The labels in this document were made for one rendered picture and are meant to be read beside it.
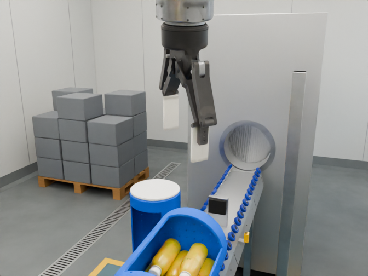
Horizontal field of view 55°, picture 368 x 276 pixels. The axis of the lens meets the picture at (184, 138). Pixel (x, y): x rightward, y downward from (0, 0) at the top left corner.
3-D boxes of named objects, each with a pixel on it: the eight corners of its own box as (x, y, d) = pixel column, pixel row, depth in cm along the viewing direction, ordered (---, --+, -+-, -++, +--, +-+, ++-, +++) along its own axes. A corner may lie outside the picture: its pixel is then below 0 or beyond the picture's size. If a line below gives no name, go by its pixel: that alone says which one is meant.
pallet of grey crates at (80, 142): (149, 176, 488) (147, 91, 455) (120, 200, 415) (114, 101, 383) (76, 166, 527) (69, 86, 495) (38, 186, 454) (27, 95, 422)
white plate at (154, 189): (138, 177, 212) (138, 179, 213) (122, 196, 186) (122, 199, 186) (183, 180, 207) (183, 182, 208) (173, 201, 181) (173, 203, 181)
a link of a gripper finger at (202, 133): (206, 112, 55) (214, 119, 52) (205, 141, 57) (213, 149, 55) (197, 114, 54) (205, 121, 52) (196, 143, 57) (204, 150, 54)
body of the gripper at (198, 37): (153, 19, 57) (155, 74, 61) (171, 27, 50) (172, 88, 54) (195, 17, 60) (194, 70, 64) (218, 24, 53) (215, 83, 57)
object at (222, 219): (227, 225, 179) (228, 197, 175) (225, 229, 175) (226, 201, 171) (208, 222, 182) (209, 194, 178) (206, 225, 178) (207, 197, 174)
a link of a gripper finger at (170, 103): (164, 97, 66) (162, 96, 67) (164, 131, 69) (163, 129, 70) (178, 95, 67) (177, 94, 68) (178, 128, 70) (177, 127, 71)
